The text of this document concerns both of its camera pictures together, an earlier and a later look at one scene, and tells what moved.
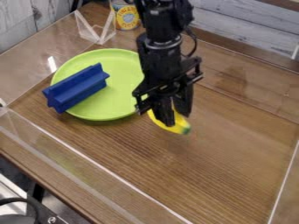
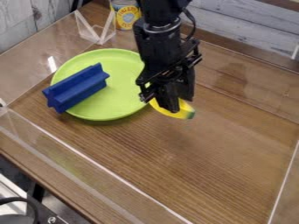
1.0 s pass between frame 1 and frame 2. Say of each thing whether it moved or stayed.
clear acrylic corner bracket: stayed
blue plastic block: stayed
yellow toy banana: moved
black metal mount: stayed
